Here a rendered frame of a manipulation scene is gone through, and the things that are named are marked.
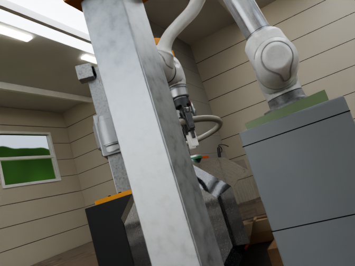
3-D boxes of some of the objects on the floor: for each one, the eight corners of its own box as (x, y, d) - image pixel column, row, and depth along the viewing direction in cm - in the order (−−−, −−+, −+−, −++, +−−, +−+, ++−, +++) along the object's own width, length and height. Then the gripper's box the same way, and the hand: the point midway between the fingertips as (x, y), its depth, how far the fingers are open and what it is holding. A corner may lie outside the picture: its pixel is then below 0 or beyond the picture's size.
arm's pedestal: (426, 277, 135) (354, 102, 149) (468, 343, 91) (359, 86, 105) (307, 291, 156) (253, 138, 170) (293, 351, 112) (222, 136, 126)
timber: (291, 265, 195) (285, 246, 197) (272, 268, 200) (266, 249, 202) (297, 250, 222) (291, 234, 224) (280, 254, 227) (274, 237, 229)
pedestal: (99, 294, 275) (79, 210, 287) (140, 267, 334) (122, 199, 347) (164, 283, 249) (138, 191, 261) (195, 256, 308) (174, 182, 321)
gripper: (192, 90, 140) (207, 140, 134) (184, 105, 157) (197, 150, 151) (175, 93, 138) (190, 144, 133) (169, 107, 155) (183, 154, 149)
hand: (192, 140), depth 142 cm, fingers closed on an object, 4 cm apart
